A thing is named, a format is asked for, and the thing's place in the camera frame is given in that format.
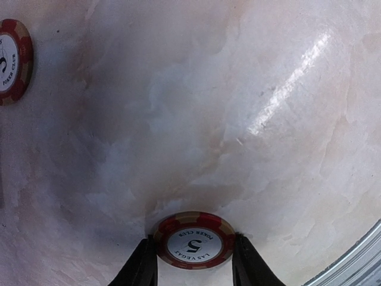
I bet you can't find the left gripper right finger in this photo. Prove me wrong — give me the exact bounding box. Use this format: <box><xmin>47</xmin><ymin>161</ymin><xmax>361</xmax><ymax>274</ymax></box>
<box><xmin>233</xmin><ymin>232</ymin><xmax>285</xmax><ymax>286</ymax></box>

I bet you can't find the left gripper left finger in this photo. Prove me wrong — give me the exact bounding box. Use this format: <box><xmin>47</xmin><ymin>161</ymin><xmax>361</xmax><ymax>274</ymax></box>
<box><xmin>108</xmin><ymin>235</ymin><xmax>158</xmax><ymax>286</ymax></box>

